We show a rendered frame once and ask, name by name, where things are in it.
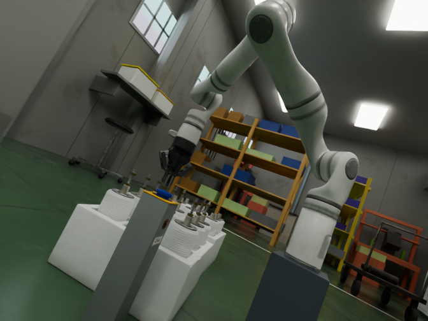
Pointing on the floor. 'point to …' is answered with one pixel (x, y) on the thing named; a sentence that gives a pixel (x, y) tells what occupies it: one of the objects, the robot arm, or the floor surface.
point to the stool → (106, 149)
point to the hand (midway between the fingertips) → (167, 179)
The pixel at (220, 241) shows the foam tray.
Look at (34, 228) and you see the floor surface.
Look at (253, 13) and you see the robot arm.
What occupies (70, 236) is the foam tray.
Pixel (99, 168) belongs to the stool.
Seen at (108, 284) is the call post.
